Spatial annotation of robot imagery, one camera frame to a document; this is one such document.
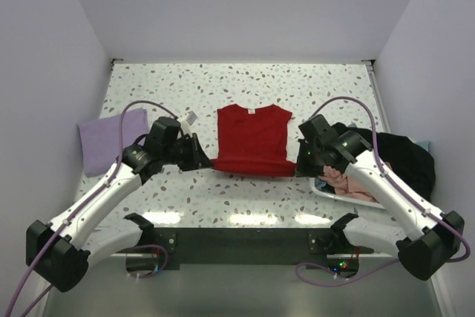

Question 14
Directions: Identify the light blue garment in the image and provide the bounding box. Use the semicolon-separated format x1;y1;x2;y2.
416;141;430;152

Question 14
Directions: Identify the folded lavender t shirt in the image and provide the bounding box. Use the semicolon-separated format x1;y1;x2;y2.
78;108;148;177

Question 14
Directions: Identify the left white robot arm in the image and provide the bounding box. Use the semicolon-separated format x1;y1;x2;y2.
25;111;212;293

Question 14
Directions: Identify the white laundry basket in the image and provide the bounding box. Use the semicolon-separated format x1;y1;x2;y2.
309;178;384;210

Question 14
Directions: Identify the dark blue garment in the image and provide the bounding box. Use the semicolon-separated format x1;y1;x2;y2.
315;179;333;193

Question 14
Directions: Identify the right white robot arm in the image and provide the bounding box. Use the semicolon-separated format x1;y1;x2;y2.
295;114;467;281

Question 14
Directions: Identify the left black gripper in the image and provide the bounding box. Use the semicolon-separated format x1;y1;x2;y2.
162;132;213;171

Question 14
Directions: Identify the black t shirt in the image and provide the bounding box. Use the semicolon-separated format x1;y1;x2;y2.
333;122;436;203

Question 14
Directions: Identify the pink t shirt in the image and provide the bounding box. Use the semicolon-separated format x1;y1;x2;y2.
319;166;377;203

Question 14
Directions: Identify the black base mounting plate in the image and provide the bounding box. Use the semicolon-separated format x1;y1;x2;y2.
125;228;359;278

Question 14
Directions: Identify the red t shirt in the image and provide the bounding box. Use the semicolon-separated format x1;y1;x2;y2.
212;104;295;177

